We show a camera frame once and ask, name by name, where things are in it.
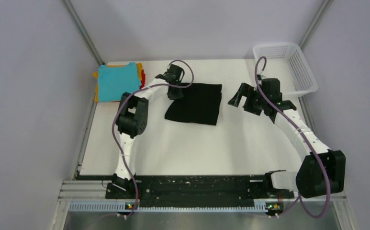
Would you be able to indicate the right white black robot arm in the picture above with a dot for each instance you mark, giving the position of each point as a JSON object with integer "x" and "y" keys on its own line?
{"x": 322, "y": 170}

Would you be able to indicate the black t-shirt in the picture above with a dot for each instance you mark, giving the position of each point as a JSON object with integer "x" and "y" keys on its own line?
{"x": 200, "y": 105}

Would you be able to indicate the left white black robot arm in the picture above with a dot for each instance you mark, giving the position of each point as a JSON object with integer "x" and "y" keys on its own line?
{"x": 132, "y": 120}

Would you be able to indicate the white slotted cable duct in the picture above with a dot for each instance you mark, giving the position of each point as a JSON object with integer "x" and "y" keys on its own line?
{"x": 126, "y": 207}

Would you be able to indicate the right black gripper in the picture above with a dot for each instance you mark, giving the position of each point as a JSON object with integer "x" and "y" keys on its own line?
{"x": 243, "y": 90}

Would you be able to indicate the folded yellow t-shirt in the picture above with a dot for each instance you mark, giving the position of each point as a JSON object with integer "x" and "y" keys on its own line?
{"x": 96, "y": 92}

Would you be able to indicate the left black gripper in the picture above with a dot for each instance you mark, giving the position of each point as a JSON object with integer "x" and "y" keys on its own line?
{"x": 177, "y": 96}

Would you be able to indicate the white plastic basket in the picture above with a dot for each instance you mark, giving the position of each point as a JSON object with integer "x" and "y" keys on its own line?
{"x": 286, "y": 62}

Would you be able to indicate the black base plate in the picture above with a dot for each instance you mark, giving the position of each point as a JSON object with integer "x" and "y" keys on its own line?
{"x": 198, "y": 191}

